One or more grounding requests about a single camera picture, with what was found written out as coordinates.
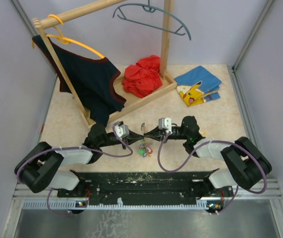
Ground white slotted cable duct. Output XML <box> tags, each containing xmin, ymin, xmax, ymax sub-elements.
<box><xmin>22</xmin><ymin>199</ymin><xmax>221</xmax><ymax>211</ymax></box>

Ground steel key organizer yellow handle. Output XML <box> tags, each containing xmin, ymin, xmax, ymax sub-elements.
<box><xmin>139</xmin><ymin>123</ymin><xmax>150</xmax><ymax>152</ymax></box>

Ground dark navy tank top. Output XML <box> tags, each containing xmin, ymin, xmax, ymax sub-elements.
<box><xmin>32</xmin><ymin>34</ymin><xmax>127</xmax><ymax>126</ymax></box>

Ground grey-blue clothes hanger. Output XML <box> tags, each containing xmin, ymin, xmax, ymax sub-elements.
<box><xmin>112</xmin><ymin>0</ymin><xmax>192</xmax><ymax>41</ymax></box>

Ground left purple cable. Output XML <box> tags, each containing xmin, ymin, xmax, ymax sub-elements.
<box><xmin>14</xmin><ymin>121</ymin><xmax>134</xmax><ymax>217</ymax></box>

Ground wooden clothes rack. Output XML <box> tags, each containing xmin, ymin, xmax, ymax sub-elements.
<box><xmin>32</xmin><ymin>0</ymin><xmax>176</xmax><ymax>127</ymax></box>

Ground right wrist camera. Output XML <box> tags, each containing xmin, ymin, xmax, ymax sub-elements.
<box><xmin>158</xmin><ymin>118</ymin><xmax>172</xmax><ymax>133</ymax></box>

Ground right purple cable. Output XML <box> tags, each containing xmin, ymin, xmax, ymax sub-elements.
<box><xmin>157</xmin><ymin>129</ymin><xmax>268</xmax><ymax>215</ymax></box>

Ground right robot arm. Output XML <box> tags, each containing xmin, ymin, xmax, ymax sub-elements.
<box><xmin>144</xmin><ymin>116</ymin><xmax>272</xmax><ymax>196</ymax></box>

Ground red crumpled cloth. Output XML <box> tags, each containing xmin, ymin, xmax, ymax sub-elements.
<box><xmin>122</xmin><ymin>55</ymin><xmax>163</xmax><ymax>98</ymax></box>

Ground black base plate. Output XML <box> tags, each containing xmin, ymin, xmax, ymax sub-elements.
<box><xmin>57</xmin><ymin>172</ymin><xmax>233</xmax><ymax>206</ymax></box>

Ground blue pikachu cloth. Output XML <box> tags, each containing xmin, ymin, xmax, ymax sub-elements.
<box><xmin>175</xmin><ymin>66</ymin><xmax>222</xmax><ymax>107</ymax></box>

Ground purple cable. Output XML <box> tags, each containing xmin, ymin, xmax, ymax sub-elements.
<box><xmin>14</xmin><ymin>121</ymin><xmax>134</xmax><ymax>217</ymax></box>
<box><xmin>157</xmin><ymin>129</ymin><xmax>268</xmax><ymax>215</ymax></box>

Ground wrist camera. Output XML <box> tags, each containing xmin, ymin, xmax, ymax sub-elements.
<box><xmin>158</xmin><ymin>118</ymin><xmax>172</xmax><ymax>133</ymax></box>
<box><xmin>113</xmin><ymin>121</ymin><xmax>129</xmax><ymax>138</ymax></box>

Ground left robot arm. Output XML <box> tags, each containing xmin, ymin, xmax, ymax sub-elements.
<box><xmin>14</xmin><ymin>121</ymin><xmax>144</xmax><ymax>197</ymax></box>

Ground yellow clothes hanger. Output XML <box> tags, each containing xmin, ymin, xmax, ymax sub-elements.
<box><xmin>31</xmin><ymin>14</ymin><xmax>106</xmax><ymax>60</ymax></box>

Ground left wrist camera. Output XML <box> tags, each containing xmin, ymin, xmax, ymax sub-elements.
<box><xmin>113</xmin><ymin>121</ymin><xmax>129</xmax><ymax>138</ymax></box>

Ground green key tag on ring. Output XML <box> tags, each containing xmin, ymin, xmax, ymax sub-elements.
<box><xmin>138</xmin><ymin>149</ymin><xmax>145</xmax><ymax>155</ymax></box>

